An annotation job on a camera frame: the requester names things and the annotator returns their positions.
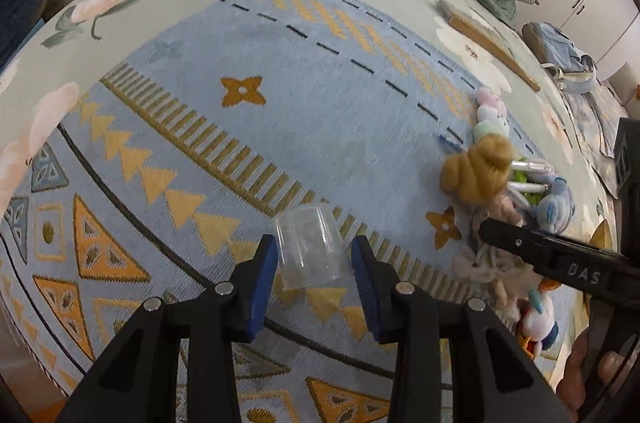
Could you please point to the green plastic toy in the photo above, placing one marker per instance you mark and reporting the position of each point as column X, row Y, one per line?
column 522, row 177

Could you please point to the white capped pen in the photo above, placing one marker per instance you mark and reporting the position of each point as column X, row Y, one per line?
column 531, row 164

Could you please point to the light blue bag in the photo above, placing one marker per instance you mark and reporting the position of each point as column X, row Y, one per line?
column 555, row 48

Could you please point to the long wooden brush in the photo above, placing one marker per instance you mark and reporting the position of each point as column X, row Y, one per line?
column 492, row 48

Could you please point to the white duck plush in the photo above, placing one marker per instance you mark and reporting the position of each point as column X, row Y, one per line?
column 540, row 320

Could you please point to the tan curly plush toy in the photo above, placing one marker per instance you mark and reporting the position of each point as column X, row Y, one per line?
column 475, row 170

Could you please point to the pastel caterpillar plush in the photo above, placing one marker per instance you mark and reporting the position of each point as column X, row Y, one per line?
column 491, row 113

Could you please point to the blue capped pen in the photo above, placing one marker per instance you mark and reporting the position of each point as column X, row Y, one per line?
column 452, row 143

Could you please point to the blue plush toy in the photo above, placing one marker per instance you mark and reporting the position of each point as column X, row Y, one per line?
column 552, row 205

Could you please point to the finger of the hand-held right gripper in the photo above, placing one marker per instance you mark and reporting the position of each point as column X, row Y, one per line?
column 515, row 243

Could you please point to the person's right hand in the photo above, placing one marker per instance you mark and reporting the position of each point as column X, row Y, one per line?
column 575, row 368

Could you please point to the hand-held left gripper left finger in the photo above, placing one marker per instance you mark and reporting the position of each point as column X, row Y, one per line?
column 262, row 293

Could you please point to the clear plastic cup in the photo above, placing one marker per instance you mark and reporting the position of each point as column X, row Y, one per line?
column 307, row 248

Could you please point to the blue patterned pillowcase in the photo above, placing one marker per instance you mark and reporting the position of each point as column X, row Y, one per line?
column 590, row 123

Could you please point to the beige cloth doll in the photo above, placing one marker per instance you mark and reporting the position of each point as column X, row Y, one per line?
column 495, row 265

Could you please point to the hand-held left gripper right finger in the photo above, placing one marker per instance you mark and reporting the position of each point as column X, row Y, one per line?
column 365, row 293

